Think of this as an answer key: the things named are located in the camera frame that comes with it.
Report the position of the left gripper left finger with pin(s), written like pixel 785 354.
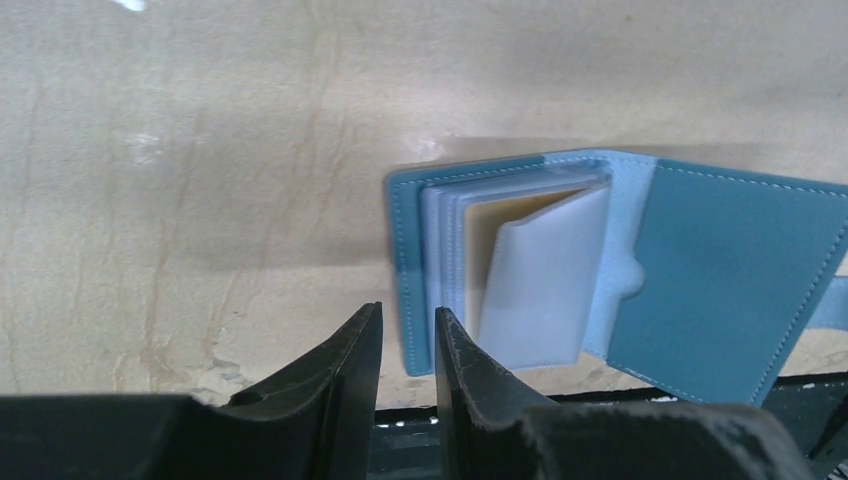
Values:
pixel 312 419

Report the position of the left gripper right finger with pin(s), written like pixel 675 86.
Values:
pixel 494 426

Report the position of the blue card holder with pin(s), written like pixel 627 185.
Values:
pixel 708 276

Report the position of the clear plastic card sleeves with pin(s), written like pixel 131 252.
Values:
pixel 544 269

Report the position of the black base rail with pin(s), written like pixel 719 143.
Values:
pixel 405 443

